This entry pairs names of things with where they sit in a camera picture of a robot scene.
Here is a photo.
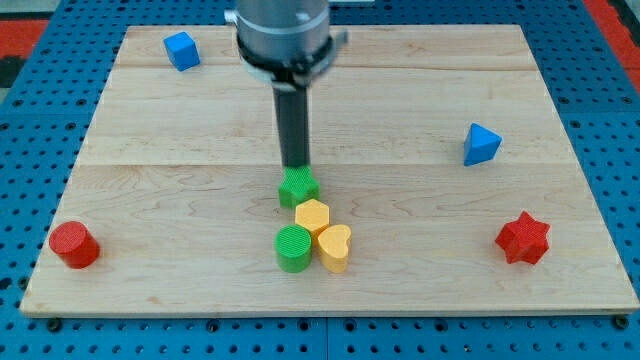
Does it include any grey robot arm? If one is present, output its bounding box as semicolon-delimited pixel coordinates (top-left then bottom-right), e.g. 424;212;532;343
224;0;349;92

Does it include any blue cube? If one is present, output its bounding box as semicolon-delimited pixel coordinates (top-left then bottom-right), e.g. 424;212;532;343
163;32;200;71

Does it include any green star block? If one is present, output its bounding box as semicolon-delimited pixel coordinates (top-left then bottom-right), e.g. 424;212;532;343
278;165;320;209

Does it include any yellow hexagon block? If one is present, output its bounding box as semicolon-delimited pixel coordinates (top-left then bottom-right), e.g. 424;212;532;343
295;199;330;240

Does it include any yellow heart block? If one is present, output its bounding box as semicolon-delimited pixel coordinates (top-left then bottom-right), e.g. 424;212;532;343
318;224;352;273

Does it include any green cylinder block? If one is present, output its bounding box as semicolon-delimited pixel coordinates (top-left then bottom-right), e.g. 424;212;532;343
274;225;312;273

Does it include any black pusher rod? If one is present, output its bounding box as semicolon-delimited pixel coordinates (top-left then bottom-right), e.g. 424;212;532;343
273;88;310;168

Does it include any wooden board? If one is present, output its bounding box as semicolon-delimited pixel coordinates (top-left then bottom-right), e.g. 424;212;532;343
21;25;639;318

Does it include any blue triangular block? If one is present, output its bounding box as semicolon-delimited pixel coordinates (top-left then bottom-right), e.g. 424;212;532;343
463;123;502;166

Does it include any red star block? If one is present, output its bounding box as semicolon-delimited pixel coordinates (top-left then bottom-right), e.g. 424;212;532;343
495;211;551;265

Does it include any red cylinder block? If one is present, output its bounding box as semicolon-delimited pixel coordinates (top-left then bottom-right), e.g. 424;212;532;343
49;221;101;269

